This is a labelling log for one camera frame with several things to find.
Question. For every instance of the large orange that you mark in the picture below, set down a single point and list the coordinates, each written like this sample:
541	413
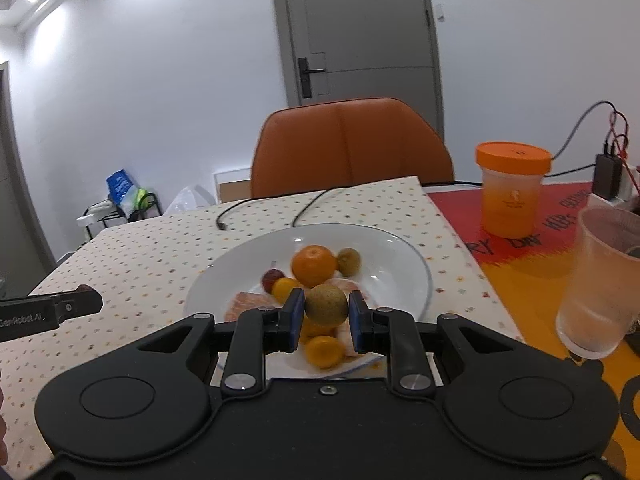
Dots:
313	265

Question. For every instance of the red orange table mat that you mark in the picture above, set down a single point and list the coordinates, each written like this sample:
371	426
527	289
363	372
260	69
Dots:
530	275

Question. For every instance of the blue plastic bag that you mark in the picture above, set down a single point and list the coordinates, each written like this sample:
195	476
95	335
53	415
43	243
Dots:
121	190

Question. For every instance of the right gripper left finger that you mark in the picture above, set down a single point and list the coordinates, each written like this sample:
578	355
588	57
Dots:
257	334

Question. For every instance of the grey side door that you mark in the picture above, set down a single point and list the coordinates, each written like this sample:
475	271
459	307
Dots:
26	258

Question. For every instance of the medium orange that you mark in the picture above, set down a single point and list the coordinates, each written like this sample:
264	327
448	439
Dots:
311	329

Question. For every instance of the person left hand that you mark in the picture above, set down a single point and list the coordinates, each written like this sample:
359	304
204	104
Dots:
3	431

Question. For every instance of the small kumquat front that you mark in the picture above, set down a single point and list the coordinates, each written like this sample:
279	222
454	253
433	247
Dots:
324	351

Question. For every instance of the red plum front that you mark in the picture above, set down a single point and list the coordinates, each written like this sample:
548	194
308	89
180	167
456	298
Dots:
270	278

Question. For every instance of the white framed board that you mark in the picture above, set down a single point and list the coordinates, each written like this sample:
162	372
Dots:
230	175

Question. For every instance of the brown longan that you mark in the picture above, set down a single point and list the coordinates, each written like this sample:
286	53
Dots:
326	304
348	262

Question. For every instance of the orange lidded plastic cup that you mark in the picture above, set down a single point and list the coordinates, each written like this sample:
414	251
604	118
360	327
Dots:
512	175

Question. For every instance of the grey main door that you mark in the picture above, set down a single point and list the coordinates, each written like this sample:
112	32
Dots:
333	50

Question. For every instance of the white ceramic plate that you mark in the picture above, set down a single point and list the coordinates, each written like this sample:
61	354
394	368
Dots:
392	272

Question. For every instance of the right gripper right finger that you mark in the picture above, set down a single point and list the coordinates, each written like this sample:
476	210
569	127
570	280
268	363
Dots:
398	339

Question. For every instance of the floral tablecloth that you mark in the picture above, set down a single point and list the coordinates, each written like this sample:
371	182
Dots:
144	270

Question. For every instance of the white plastic bag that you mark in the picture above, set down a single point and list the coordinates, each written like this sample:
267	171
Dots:
190	198

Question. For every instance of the clear plastic cup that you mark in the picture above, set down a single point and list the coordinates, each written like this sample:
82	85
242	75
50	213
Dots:
601	301

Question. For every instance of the black shoe rack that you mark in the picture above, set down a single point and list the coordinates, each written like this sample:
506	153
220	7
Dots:
105	214

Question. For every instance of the cardboard sheet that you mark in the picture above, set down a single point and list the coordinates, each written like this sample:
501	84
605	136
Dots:
233	191

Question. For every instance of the orange leather chair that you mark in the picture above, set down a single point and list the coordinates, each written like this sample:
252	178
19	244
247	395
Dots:
344	143

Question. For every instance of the black power adapter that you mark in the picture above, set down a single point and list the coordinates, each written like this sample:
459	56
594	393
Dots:
607	175

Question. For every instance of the small kumquat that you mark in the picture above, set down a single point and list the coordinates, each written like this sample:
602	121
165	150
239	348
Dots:
324	351
283	287

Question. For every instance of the peeled pomelo segment pale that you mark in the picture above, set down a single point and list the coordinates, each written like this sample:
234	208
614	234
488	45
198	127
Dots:
357	331

